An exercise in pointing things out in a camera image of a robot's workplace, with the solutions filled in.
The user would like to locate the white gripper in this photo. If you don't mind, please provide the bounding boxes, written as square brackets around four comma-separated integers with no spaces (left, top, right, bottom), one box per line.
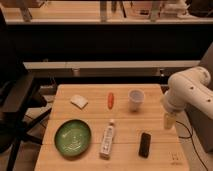
[161,95,185,130]

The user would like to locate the white ceramic cup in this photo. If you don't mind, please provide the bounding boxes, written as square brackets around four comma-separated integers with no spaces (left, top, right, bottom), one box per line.
[128,89,145,112]

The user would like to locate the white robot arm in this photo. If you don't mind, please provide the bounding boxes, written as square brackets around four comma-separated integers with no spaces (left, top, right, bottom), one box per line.
[161,67,213,129]

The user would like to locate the black phone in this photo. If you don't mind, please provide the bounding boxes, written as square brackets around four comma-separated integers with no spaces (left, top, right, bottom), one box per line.
[138,133,151,158]

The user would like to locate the orange carrot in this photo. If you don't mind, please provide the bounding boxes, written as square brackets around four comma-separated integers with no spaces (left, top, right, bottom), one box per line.
[108,93,114,110]

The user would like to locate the white remote controller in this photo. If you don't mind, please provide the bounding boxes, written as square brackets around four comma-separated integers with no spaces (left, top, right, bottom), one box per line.
[99,119,115,159]

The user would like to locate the green plate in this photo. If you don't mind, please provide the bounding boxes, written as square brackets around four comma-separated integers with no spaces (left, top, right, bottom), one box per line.
[54,119,92,157]

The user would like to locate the black office chair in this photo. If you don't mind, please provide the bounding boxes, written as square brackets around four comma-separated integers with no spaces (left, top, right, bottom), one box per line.
[0,9,53,171]

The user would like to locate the black cable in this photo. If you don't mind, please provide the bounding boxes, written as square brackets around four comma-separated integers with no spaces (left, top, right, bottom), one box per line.
[175,119,209,171]

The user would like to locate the long white shelf rail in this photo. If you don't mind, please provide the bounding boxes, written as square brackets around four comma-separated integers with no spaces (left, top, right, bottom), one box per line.
[24,60,200,69]

